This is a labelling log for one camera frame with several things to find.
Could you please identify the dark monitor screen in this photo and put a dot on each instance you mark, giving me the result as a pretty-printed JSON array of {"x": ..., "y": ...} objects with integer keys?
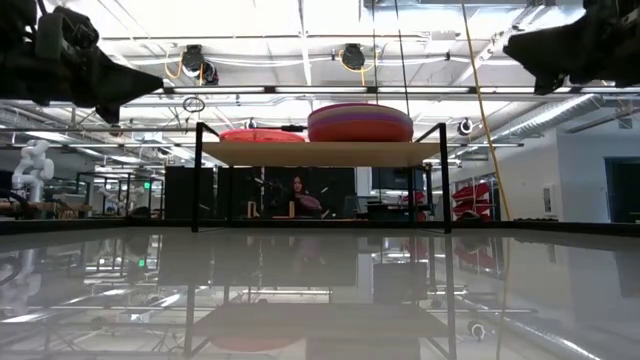
[{"x": 397, "y": 178}]

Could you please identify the black-framed wooden shelf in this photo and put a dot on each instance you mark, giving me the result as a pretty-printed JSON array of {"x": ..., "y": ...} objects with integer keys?
[{"x": 320, "y": 152}]

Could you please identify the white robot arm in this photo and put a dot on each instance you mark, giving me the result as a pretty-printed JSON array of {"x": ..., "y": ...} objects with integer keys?
[{"x": 31, "y": 167}]

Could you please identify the black partition panel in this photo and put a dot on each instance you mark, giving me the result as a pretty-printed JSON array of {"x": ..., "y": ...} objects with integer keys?
[
  {"x": 280, "y": 190},
  {"x": 181, "y": 192}
]

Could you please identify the purple plastic plate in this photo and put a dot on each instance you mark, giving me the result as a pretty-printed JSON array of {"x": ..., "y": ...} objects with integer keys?
[{"x": 360, "y": 112}]

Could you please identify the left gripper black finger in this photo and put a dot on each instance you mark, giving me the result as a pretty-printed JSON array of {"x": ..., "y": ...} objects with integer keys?
[
  {"x": 125, "y": 82},
  {"x": 107, "y": 111}
]

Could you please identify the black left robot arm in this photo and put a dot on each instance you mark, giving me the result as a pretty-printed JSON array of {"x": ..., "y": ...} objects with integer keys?
[{"x": 14, "y": 25}]

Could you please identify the dark door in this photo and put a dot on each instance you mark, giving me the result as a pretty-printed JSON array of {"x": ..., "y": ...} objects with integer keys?
[{"x": 623, "y": 190}]

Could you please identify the translucent pink plastic plate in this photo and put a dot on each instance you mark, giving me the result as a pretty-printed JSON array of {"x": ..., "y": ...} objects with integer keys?
[{"x": 262, "y": 135}]

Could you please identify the white wall sign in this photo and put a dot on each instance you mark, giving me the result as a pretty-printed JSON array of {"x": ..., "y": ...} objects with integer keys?
[{"x": 547, "y": 200}]

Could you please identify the red storage bins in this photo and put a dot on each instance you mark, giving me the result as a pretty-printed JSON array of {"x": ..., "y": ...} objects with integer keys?
[{"x": 472, "y": 197}]

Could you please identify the black metal frame station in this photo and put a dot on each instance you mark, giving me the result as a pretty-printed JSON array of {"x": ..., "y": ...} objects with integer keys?
[{"x": 120, "y": 195}]

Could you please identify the person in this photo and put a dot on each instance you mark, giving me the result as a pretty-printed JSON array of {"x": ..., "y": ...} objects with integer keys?
[{"x": 302, "y": 200}]

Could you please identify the round ceiling camera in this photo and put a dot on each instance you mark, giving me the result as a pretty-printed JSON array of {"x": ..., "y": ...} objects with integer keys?
[{"x": 465, "y": 127}]

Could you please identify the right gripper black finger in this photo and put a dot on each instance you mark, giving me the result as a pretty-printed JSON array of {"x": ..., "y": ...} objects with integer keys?
[
  {"x": 547, "y": 84},
  {"x": 547, "y": 52}
]

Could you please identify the silver ceiling duct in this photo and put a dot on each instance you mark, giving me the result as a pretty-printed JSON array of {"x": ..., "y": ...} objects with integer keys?
[{"x": 555, "y": 117}]

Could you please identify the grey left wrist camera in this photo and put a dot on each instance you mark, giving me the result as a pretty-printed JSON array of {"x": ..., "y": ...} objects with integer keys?
[{"x": 67, "y": 32}]

